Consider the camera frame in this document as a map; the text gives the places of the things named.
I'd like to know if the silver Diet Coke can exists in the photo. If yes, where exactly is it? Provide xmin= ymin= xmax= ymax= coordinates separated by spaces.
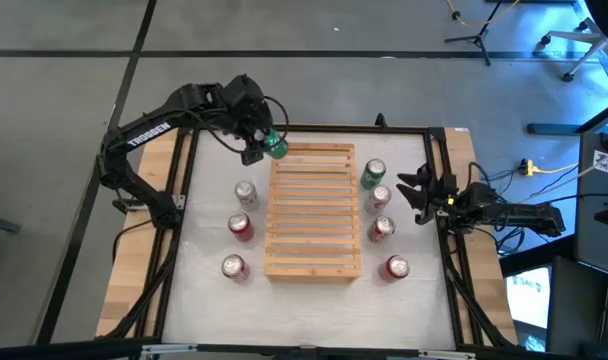
xmin=364 ymin=184 xmax=393 ymax=216
xmin=233 ymin=180 xmax=260 ymax=212

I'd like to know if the monitor with white screen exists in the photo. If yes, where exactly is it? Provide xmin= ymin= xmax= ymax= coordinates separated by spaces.
xmin=504 ymin=265 xmax=553 ymax=331

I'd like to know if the red can with black script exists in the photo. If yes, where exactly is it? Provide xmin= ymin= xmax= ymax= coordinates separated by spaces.
xmin=378 ymin=254 xmax=412 ymax=284

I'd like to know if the grey desk surface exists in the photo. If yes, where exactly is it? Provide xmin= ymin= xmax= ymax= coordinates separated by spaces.
xmin=573 ymin=130 xmax=608 ymax=279

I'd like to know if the yellow cable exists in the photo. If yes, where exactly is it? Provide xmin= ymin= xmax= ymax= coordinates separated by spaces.
xmin=443 ymin=0 xmax=523 ymax=30

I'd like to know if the red Coca-Cola can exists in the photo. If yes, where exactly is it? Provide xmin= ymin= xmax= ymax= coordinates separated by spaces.
xmin=220 ymin=253 xmax=251 ymax=284
xmin=367 ymin=214 xmax=398 ymax=245
xmin=227 ymin=212 xmax=256 ymax=244

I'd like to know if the black aluminium table frame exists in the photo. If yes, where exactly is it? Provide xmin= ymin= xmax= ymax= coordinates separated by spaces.
xmin=96 ymin=123 xmax=518 ymax=351

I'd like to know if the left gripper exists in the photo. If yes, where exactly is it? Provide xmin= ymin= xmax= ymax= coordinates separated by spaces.
xmin=217 ymin=73 xmax=277 ymax=167

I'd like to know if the black crossbar with silver brackets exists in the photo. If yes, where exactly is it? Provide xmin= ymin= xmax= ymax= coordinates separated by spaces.
xmin=0 ymin=337 xmax=580 ymax=360

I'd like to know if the black desk leg bar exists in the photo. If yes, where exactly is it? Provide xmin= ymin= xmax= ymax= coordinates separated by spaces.
xmin=526 ymin=97 xmax=608 ymax=137

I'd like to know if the black tripod stand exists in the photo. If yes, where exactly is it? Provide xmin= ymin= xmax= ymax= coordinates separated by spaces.
xmin=443 ymin=0 xmax=523 ymax=67

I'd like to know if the white office chair base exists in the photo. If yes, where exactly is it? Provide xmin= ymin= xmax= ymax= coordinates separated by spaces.
xmin=536 ymin=17 xmax=608 ymax=96

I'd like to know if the black cable bundle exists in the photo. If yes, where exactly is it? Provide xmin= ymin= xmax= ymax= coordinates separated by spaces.
xmin=463 ymin=159 xmax=528 ymax=256

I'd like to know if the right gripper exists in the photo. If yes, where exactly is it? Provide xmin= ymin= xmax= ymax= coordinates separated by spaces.
xmin=396 ymin=163 xmax=461 ymax=230

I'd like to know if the white table mat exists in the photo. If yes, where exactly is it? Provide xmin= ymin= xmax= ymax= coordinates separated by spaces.
xmin=161 ymin=130 xmax=458 ymax=351

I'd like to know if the wooden slatted shelf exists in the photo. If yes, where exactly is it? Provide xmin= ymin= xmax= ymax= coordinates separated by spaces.
xmin=263 ymin=142 xmax=363 ymax=285

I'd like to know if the green Sprite can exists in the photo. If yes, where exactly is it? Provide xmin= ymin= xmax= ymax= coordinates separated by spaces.
xmin=253 ymin=128 xmax=290 ymax=161
xmin=359 ymin=157 xmax=388 ymax=191

